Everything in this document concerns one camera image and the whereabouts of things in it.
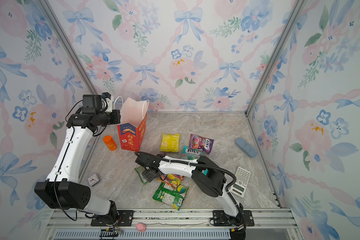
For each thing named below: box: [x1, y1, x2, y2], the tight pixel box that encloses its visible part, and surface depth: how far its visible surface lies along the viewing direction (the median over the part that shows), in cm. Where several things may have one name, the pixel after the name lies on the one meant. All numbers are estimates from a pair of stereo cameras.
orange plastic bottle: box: [103, 135, 118, 151], surface depth 95 cm
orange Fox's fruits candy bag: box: [157, 173, 185, 188], surface depth 83 cm
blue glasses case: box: [235, 137, 258, 158], surface depth 99 cm
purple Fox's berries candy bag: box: [189, 134, 214, 155], surface depth 100 cm
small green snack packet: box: [134, 166, 148, 185], surface depth 90 cm
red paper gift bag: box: [117, 97, 149, 152], surface depth 87 cm
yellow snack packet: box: [159, 133, 181, 152], surface depth 101 cm
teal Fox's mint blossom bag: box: [181, 146, 204, 160], surface depth 97 cm
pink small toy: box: [136, 222, 147, 232], surface depth 72 cm
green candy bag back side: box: [152, 182, 189, 211], surface depth 81 cm
